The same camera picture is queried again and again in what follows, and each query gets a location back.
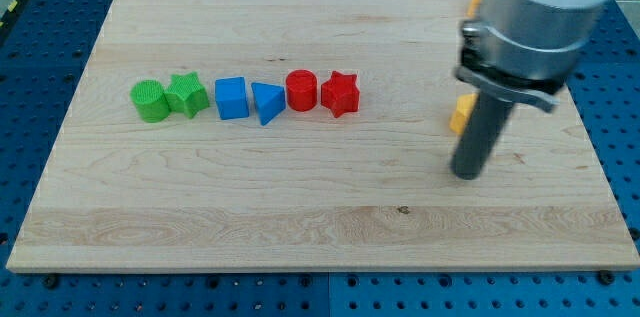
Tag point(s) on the blue triangle block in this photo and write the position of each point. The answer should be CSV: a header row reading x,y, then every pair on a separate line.
x,y
269,101

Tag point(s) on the yellow block at top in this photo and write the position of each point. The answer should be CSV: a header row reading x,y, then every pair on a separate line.
x,y
473,8

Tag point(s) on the red star block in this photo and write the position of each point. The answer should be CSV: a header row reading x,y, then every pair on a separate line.
x,y
340,94

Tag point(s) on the red cylinder block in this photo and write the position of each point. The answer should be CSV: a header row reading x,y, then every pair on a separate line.
x,y
301,90

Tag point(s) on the green cylinder block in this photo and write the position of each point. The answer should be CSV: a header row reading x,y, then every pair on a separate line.
x,y
149,101

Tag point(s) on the blue cube block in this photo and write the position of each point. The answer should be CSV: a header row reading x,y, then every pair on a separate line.
x,y
231,98

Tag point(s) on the wooden board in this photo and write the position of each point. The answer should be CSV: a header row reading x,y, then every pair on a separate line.
x,y
366,191

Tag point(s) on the green star block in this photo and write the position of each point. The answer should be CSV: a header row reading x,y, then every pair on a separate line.
x,y
186,94

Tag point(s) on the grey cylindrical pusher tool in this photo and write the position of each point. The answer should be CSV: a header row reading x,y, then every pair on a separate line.
x,y
485,124

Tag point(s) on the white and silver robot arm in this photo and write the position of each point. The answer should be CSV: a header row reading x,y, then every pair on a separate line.
x,y
522,51

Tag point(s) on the yellow hexagon block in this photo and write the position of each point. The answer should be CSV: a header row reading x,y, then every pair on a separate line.
x,y
463,108

